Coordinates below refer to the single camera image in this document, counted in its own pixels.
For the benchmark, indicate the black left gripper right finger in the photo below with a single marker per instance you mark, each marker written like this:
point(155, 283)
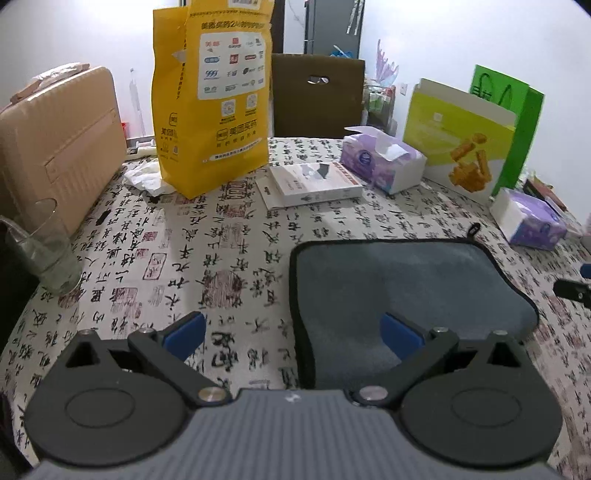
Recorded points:
point(421, 353)

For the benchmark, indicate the grey cabinet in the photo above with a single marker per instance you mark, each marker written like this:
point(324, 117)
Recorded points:
point(333, 27)

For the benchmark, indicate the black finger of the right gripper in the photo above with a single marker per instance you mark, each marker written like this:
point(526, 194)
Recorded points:
point(576, 291)

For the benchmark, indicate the purple feather decoration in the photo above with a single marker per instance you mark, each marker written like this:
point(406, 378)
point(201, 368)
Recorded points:
point(386, 70)

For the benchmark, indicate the green paper bag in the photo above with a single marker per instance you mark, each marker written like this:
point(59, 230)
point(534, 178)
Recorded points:
point(521, 99)

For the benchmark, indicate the white flat box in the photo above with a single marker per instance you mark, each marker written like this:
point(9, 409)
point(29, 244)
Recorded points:
point(307, 183)

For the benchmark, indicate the beige suitcase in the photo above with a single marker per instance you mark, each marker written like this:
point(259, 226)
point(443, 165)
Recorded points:
point(63, 142)

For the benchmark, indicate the crumpled white tissue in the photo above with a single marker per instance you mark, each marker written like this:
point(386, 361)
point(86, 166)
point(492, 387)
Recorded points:
point(147, 177)

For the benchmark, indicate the open purple tissue box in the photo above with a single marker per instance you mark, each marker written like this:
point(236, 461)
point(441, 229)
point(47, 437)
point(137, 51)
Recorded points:
point(383, 161)

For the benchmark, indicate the calligraphy print tablecloth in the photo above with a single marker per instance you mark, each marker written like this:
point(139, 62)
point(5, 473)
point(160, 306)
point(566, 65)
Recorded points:
point(146, 264)

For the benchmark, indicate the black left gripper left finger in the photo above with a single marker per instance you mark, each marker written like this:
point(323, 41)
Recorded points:
point(162, 355)

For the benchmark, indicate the yellow-green snack gift bag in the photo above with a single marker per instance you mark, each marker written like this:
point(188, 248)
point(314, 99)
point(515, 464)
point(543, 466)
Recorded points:
point(465, 138)

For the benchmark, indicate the purple and grey towel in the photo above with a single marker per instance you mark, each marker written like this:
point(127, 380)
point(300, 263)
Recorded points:
point(340, 289)

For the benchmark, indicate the brown chair back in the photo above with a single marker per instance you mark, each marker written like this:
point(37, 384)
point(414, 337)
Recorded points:
point(316, 96)

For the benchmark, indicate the clear drinking glass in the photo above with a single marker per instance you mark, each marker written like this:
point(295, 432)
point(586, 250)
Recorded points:
point(40, 239)

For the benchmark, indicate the yellow paper bag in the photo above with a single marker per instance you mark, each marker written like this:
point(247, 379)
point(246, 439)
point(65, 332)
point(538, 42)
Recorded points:
point(211, 92)

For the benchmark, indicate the purple tissue pack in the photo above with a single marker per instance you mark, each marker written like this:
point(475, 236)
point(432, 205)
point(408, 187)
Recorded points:
point(527, 221)

